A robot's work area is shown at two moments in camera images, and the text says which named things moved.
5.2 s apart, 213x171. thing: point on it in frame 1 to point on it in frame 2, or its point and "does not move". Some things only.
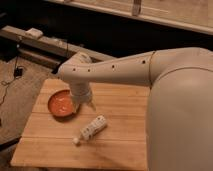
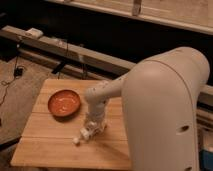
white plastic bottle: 91,129 does not move
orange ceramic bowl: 62,105 does not move
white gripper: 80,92 to 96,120
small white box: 33,33 does not move
